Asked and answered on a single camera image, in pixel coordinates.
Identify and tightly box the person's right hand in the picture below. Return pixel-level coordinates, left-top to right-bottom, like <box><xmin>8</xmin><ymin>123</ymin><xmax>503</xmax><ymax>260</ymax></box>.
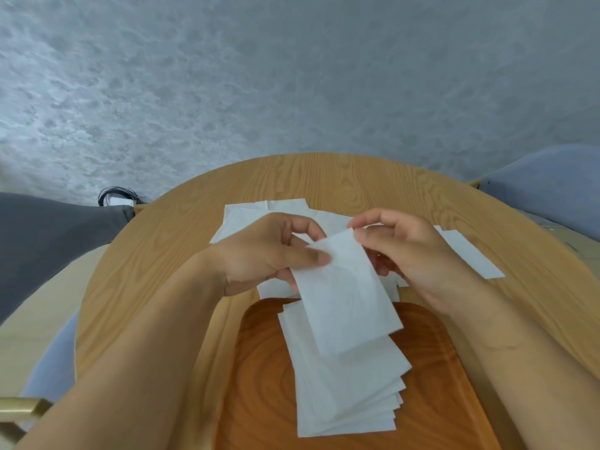
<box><xmin>346</xmin><ymin>208</ymin><xmax>491</xmax><ymax>319</ymax></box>

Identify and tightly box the person's left hand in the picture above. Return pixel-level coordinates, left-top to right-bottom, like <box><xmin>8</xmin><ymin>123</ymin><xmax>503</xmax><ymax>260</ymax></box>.
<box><xmin>211</xmin><ymin>212</ymin><xmax>333</xmax><ymax>297</ymax></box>

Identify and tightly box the white paper napkin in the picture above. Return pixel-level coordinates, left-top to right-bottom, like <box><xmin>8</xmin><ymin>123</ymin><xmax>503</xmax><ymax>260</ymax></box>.
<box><xmin>290</xmin><ymin>228</ymin><xmax>404</xmax><ymax>358</ymax></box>

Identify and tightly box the person's left forearm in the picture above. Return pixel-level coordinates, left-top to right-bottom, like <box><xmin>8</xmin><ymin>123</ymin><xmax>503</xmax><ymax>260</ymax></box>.
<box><xmin>14</xmin><ymin>246</ymin><xmax>228</xmax><ymax>450</ymax></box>

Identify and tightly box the person's right forearm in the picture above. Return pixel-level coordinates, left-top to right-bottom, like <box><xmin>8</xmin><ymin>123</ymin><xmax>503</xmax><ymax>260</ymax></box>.
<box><xmin>447</xmin><ymin>283</ymin><xmax>600</xmax><ymax>450</ymax></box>

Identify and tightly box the pile of flat unfolded napkins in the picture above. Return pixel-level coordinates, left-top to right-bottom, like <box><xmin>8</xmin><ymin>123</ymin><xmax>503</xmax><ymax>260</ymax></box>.
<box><xmin>209</xmin><ymin>198</ymin><xmax>409</xmax><ymax>303</ymax></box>

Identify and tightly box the flat white napkin sheet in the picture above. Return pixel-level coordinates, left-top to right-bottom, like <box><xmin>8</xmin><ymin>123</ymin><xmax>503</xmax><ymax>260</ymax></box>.
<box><xmin>433</xmin><ymin>225</ymin><xmax>506</xmax><ymax>280</ymax></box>

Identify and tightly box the stack of folded napkins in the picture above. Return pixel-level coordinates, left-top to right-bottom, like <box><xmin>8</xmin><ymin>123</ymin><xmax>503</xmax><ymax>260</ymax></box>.
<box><xmin>277</xmin><ymin>300</ymin><xmax>413</xmax><ymax>438</ymax></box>

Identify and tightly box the brown wooden tray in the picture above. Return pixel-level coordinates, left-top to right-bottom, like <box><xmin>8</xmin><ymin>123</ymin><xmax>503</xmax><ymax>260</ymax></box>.
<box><xmin>213</xmin><ymin>297</ymin><xmax>503</xmax><ymax>450</ymax></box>

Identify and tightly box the light blue upholstered chair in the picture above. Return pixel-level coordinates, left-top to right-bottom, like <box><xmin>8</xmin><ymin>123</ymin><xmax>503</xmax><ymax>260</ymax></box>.
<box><xmin>477</xmin><ymin>144</ymin><xmax>600</xmax><ymax>243</ymax></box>

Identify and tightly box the dark grey upholstered chair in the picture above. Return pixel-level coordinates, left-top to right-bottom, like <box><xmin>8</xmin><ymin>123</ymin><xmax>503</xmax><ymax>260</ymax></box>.
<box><xmin>0</xmin><ymin>192</ymin><xmax>138</xmax><ymax>325</ymax></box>

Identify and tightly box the black coiled cable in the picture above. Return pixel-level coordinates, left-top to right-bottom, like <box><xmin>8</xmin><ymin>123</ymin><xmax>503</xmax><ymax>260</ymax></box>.
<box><xmin>97</xmin><ymin>186</ymin><xmax>143</xmax><ymax>207</ymax></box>

